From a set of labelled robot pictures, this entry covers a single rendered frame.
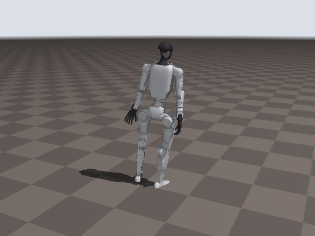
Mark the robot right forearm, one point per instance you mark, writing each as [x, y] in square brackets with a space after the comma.
[179, 104]

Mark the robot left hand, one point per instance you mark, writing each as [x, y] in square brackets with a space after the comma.
[131, 114]

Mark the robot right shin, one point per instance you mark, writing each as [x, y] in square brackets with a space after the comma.
[162, 165]

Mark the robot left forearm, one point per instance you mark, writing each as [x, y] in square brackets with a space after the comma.
[137, 102]

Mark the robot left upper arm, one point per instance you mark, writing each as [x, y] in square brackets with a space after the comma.
[144, 77]

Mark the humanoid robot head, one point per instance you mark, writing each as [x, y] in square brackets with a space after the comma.
[164, 47]

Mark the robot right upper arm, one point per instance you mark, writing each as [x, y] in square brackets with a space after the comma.
[178, 73]

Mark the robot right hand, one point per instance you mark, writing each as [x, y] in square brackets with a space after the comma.
[179, 126]

